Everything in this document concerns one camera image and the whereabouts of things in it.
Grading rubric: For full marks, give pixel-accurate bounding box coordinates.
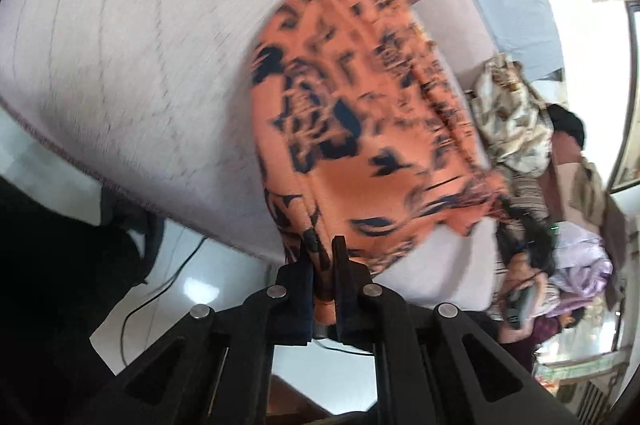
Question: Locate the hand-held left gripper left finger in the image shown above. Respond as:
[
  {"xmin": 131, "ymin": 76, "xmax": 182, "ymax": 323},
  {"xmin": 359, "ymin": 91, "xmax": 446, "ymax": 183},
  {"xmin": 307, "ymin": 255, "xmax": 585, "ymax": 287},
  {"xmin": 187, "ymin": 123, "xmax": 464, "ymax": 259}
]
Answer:
[{"xmin": 65, "ymin": 249, "xmax": 316, "ymax": 425}]

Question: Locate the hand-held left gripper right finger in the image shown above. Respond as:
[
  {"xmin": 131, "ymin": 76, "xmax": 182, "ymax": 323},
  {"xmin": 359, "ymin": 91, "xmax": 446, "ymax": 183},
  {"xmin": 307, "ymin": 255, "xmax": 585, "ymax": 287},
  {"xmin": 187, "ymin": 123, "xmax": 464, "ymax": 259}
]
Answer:
[{"xmin": 331, "ymin": 235, "xmax": 601, "ymax": 425}]

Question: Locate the orange floral dress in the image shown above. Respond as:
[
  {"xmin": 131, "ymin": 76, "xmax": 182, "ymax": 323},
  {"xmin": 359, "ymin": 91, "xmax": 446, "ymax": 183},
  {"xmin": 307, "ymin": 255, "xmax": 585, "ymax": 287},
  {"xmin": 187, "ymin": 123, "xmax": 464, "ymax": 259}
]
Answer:
[{"xmin": 250, "ymin": 0, "xmax": 513, "ymax": 326}]

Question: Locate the lilac cloth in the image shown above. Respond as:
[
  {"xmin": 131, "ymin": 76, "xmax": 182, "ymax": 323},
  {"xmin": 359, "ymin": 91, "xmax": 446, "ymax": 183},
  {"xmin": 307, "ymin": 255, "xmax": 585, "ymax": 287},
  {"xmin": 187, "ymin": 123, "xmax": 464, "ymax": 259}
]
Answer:
[{"xmin": 547, "ymin": 222, "xmax": 613, "ymax": 316}]

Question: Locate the dark cloth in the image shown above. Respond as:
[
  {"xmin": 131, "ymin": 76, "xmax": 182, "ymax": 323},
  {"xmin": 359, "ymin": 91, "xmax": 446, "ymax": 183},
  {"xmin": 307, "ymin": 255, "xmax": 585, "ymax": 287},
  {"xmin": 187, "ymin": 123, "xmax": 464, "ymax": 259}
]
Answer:
[{"xmin": 0, "ymin": 177, "xmax": 166, "ymax": 425}]

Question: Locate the cream floral blanket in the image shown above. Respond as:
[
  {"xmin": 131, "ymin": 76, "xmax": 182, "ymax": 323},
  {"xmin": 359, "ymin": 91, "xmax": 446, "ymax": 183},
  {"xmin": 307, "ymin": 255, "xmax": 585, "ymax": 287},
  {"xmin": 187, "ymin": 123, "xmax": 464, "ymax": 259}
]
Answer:
[{"xmin": 472, "ymin": 54, "xmax": 553, "ymax": 178}]

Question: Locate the tan towel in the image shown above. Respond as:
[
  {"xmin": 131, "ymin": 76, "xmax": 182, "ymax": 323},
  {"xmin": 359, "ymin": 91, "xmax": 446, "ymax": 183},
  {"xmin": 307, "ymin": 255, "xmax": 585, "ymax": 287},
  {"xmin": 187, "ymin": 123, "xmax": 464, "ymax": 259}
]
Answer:
[{"xmin": 570, "ymin": 157, "xmax": 626, "ymax": 246}]

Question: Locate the black garment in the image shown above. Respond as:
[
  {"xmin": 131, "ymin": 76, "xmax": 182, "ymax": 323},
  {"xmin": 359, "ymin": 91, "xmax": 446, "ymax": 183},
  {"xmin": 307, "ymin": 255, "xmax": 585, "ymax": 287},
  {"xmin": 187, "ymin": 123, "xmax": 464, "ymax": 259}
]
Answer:
[{"xmin": 547, "ymin": 104, "xmax": 587, "ymax": 150}]

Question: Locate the grey pillow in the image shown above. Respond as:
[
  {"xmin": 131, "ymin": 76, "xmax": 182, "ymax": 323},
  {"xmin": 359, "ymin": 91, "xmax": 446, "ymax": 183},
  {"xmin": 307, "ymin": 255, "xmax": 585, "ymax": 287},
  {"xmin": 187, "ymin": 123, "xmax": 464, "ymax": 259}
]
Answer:
[{"xmin": 462, "ymin": 0, "xmax": 566, "ymax": 80}]

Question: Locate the black floor cable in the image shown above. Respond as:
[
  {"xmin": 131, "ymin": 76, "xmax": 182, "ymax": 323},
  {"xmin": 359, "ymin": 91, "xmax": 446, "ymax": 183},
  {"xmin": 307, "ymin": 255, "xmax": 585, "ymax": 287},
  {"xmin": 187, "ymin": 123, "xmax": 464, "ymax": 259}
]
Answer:
[{"xmin": 121, "ymin": 235, "xmax": 208, "ymax": 366}]

